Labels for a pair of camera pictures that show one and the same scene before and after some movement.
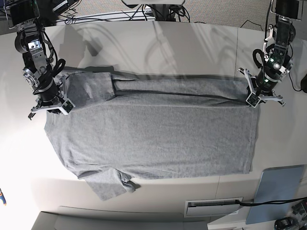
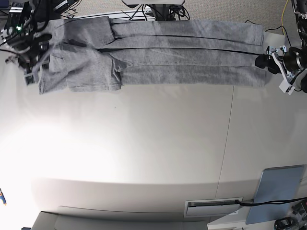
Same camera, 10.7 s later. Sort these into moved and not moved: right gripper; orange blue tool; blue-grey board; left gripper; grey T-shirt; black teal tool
Moved: grey T-shirt; left gripper; right gripper
Not moved: black teal tool; orange blue tool; blue-grey board
